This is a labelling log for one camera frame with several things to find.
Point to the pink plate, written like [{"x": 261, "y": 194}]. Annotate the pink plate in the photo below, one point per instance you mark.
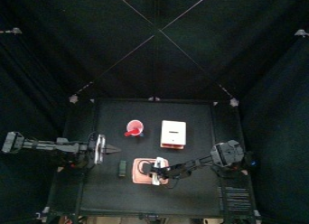
[{"x": 142, "y": 179}]

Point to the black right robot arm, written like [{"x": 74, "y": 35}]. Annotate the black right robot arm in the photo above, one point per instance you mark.
[{"x": 197, "y": 163}]

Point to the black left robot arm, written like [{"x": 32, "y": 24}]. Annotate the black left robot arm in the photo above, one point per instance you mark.
[{"x": 48, "y": 145}]

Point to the dark small block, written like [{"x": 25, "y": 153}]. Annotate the dark small block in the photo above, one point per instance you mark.
[{"x": 122, "y": 168}]

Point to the red plastic cup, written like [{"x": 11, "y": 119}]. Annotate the red plastic cup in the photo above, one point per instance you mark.
[{"x": 134, "y": 128}]

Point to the white rectangular box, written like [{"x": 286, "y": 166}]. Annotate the white rectangular box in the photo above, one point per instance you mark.
[{"x": 173, "y": 133}]

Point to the grey frame corner bracket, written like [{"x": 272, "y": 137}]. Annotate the grey frame corner bracket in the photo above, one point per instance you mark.
[
  {"x": 72, "y": 98},
  {"x": 234, "y": 102},
  {"x": 154, "y": 98},
  {"x": 301, "y": 32},
  {"x": 15, "y": 31}
]

